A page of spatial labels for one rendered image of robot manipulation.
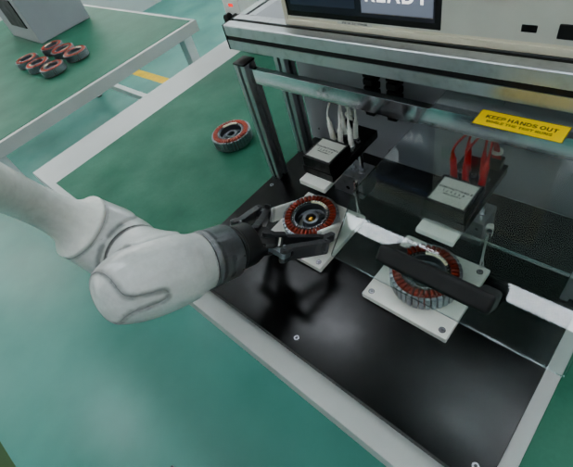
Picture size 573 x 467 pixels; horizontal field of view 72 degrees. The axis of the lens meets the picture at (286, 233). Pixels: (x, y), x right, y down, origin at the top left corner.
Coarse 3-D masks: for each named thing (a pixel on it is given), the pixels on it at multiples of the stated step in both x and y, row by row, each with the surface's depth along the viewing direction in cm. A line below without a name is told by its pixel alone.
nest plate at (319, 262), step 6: (342, 210) 81; (342, 216) 80; (282, 222) 83; (300, 222) 81; (276, 228) 82; (282, 228) 82; (330, 246) 76; (330, 252) 75; (306, 258) 75; (312, 258) 75; (318, 258) 75; (324, 258) 74; (330, 258) 74; (306, 264) 76; (312, 264) 74; (318, 264) 74; (324, 264) 73; (318, 270) 73
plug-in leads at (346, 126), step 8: (328, 104) 72; (352, 112) 76; (328, 120) 74; (344, 120) 75; (352, 120) 77; (328, 128) 75; (344, 128) 76; (352, 128) 78; (344, 136) 77; (352, 136) 73; (352, 144) 74
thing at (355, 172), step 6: (348, 168) 83; (366, 168) 81; (372, 168) 81; (342, 174) 82; (348, 174) 81; (354, 174) 81; (360, 174) 80; (366, 174) 80; (342, 180) 83; (348, 180) 82; (360, 180) 79; (336, 186) 87; (342, 186) 85; (348, 186) 84; (348, 192) 85
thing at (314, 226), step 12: (300, 204) 80; (312, 204) 79; (324, 204) 78; (336, 204) 77; (288, 216) 78; (300, 216) 80; (312, 216) 79; (324, 216) 79; (336, 216) 76; (288, 228) 76; (300, 228) 75; (312, 228) 75
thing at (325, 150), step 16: (368, 128) 78; (320, 144) 74; (336, 144) 73; (368, 144) 76; (304, 160) 74; (320, 160) 71; (336, 160) 71; (352, 160) 74; (304, 176) 75; (320, 176) 74; (336, 176) 72
